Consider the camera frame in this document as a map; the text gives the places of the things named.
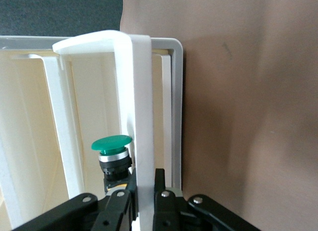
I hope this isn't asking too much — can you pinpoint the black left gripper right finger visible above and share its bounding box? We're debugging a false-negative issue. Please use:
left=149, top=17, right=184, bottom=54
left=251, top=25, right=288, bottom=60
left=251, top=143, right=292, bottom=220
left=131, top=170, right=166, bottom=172
left=153, top=168, right=261, bottom=231

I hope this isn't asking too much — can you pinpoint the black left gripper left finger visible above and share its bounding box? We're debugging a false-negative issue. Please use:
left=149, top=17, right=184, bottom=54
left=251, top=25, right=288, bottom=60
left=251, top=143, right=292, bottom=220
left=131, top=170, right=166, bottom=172
left=12, top=168, right=139, bottom=231

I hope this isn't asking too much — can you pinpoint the green push button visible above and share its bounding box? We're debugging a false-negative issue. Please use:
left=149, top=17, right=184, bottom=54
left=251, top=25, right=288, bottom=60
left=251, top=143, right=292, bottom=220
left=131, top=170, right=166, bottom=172
left=91, top=134, right=136, bottom=192

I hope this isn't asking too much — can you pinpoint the brown table cover mat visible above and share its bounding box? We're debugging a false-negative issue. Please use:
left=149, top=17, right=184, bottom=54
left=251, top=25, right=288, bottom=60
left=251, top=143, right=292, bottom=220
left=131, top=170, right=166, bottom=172
left=119, top=0, right=318, bottom=231

